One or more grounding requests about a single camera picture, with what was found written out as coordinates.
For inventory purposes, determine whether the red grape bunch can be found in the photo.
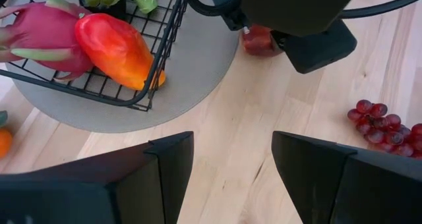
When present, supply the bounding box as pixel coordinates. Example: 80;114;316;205
347;99;422;161

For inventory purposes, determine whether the black wire basket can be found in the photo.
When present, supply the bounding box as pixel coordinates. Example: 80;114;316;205
0;0;189;112

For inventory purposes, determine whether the pink dragon fruit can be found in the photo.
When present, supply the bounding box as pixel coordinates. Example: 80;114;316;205
0;0;96;83

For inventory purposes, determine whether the red orange mango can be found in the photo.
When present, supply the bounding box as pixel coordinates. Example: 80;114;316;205
75;13;167;92

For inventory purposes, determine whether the red apple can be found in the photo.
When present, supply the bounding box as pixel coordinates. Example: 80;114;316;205
242;24;285;58

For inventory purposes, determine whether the tangerine cluster with leaves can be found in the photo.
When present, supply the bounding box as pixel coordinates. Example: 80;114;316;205
0;110;13;159

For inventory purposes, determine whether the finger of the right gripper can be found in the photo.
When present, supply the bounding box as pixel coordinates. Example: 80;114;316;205
220;6;251;32
272;18;359;75

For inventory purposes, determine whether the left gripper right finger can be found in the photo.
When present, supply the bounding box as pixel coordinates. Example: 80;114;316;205
272;130;422;224

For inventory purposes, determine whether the round grey mat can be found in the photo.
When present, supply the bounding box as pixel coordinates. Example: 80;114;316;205
5;0;241;134

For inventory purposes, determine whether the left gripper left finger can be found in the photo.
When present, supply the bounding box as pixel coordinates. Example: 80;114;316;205
0;130;195;224

